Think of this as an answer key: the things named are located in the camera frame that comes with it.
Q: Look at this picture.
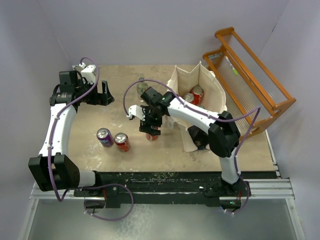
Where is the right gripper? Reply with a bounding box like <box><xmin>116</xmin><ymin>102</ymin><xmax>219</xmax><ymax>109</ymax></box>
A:
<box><xmin>140</xmin><ymin>105</ymin><xmax>165</xmax><ymax>136</ymax></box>

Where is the cream canvas tote bag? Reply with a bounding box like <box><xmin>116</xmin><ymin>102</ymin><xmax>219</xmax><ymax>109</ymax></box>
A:
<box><xmin>165</xmin><ymin>63</ymin><xmax>227</xmax><ymax>153</ymax></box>

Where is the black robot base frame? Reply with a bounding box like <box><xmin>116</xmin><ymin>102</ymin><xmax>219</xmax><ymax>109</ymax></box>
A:
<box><xmin>74</xmin><ymin>171</ymin><xmax>251</xmax><ymax>209</ymax></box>

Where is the purple soda can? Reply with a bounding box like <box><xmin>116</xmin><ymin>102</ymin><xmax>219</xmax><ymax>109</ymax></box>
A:
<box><xmin>96</xmin><ymin>128</ymin><xmax>114</xmax><ymax>147</ymax></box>

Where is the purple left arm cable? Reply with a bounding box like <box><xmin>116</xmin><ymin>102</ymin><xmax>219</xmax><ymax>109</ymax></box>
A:
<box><xmin>47</xmin><ymin>57</ymin><xmax>134</xmax><ymax>222</ymax></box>

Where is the red cola can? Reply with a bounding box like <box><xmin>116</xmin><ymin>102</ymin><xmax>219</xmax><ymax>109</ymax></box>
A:
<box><xmin>183</xmin><ymin>93</ymin><xmax>195</xmax><ymax>104</ymax></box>

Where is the clear bottle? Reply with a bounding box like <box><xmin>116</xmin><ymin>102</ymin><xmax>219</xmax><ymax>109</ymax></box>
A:
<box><xmin>136</xmin><ymin>77</ymin><xmax>149</xmax><ymax>103</ymax></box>

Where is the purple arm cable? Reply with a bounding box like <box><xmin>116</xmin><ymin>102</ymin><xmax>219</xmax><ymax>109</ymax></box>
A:
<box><xmin>123</xmin><ymin>78</ymin><xmax>262</xmax><ymax>216</ymax></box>
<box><xmin>47</xmin><ymin>57</ymin><xmax>134</xmax><ymax>222</ymax></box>

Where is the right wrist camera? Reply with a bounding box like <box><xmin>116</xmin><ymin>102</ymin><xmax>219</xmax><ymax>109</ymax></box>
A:
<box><xmin>126</xmin><ymin>105</ymin><xmax>145</xmax><ymax>121</ymax></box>

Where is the aluminium rail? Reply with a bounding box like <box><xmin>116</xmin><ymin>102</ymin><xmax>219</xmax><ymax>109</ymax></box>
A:
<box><xmin>28</xmin><ymin>178</ymin><xmax>86</xmax><ymax>201</ymax></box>

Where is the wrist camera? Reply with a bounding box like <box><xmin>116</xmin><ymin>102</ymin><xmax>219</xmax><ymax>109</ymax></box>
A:
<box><xmin>77</xmin><ymin>63</ymin><xmax>97</xmax><ymax>85</ymax></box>
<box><xmin>126</xmin><ymin>105</ymin><xmax>145</xmax><ymax>121</ymax></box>

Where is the green-capped marker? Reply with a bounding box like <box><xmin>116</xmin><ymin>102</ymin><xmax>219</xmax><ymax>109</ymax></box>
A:
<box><xmin>225</xmin><ymin>56</ymin><xmax>239</xmax><ymax>76</ymax></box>

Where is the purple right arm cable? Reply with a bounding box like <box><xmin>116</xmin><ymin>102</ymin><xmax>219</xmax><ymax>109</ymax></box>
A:
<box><xmin>123</xmin><ymin>78</ymin><xmax>262</xmax><ymax>216</ymax></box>

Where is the orange wooden rack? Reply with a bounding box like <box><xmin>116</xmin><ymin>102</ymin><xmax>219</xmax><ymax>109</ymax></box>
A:
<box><xmin>202</xmin><ymin>27</ymin><xmax>296</xmax><ymax>137</ymax></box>

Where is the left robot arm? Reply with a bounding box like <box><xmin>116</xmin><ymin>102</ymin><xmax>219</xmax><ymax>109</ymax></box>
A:
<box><xmin>28</xmin><ymin>64</ymin><xmax>115</xmax><ymax>196</ymax></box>

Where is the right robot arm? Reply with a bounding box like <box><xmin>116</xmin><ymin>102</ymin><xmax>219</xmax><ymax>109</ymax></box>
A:
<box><xmin>139</xmin><ymin>87</ymin><xmax>241</xmax><ymax>196</ymax></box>

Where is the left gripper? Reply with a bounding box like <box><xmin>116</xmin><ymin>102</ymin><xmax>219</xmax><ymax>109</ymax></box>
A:
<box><xmin>75</xmin><ymin>79</ymin><xmax>114</xmax><ymax>106</ymax></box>

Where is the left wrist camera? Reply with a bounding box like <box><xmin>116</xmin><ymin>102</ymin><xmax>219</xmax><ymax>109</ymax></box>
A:
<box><xmin>77</xmin><ymin>63</ymin><xmax>97</xmax><ymax>85</ymax></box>

